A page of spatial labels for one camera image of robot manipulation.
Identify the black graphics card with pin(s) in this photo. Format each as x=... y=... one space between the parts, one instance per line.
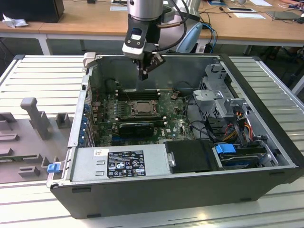
x=135 y=129

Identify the blue plastic case latch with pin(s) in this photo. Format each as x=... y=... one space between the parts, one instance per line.
x=53 y=168

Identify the thin silver locking lever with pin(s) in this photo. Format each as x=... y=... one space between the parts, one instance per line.
x=128 y=96

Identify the silver metal drive cage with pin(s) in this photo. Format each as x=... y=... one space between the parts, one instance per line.
x=213 y=104

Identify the black open PC case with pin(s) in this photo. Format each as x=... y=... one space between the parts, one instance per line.
x=142 y=199

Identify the pale blue teach pendant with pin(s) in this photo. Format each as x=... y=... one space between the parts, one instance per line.
x=190 y=38

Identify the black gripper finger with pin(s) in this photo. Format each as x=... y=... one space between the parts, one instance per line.
x=141 y=69
x=158 y=60

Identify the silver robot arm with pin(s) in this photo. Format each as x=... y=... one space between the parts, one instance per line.
x=145 y=9

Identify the dark grey notebook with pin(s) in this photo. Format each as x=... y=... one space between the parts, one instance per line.
x=285 y=15

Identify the black computer tower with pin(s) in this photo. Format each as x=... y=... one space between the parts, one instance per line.
x=31 y=10

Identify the black plastic air shroud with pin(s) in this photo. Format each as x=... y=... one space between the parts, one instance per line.
x=190 y=156

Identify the white paper sheet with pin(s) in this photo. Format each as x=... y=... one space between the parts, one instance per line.
x=118 y=8
x=249 y=15

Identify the crumpled white paper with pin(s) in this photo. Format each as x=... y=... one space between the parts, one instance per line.
x=14 y=21

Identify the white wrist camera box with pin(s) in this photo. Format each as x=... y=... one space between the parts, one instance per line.
x=133 y=51

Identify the grey parts rack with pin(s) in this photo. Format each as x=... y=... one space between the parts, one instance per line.
x=23 y=142

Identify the grey plastic case latch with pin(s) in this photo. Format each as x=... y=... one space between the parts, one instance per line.
x=89 y=59

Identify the metal CPU socket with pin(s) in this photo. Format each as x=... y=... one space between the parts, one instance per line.
x=156 y=115

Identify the wooden desk with white frame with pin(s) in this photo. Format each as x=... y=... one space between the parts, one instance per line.
x=95 y=21

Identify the grey power supply unit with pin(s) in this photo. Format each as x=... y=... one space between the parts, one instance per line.
x=83 y=166

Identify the hard disk in blue carrier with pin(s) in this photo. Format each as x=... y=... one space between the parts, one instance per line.
x=224 y=149

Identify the green motherboard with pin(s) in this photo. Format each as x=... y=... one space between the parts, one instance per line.
x=175 y=118

